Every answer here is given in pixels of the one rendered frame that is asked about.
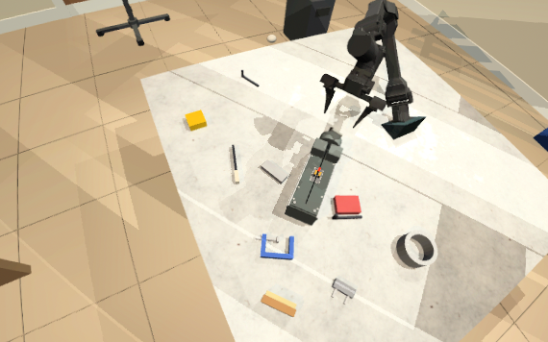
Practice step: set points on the blue c-clamp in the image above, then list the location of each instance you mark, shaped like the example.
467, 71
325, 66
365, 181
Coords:
265, 254

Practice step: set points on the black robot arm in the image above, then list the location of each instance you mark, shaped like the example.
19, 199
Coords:
379, 23

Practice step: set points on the red rectangular block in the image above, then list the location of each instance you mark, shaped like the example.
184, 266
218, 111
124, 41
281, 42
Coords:
347, 205

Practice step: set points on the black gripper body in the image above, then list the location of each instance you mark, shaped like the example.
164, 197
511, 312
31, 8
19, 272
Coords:
374, 102

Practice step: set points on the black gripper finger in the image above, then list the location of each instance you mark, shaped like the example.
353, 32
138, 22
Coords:
365, 112
329, 94

